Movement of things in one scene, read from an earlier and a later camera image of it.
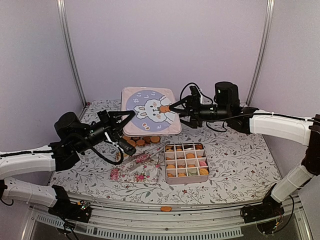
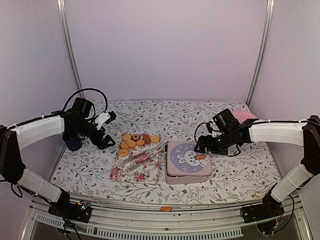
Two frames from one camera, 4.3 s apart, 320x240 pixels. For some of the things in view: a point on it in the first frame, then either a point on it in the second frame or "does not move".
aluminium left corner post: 62,12 does not move
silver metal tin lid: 147,119 to 183,159
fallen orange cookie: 166,208 does not move
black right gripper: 195,121 to 209,148
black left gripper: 117,127 to 96,141
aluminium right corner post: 269,13 does not move
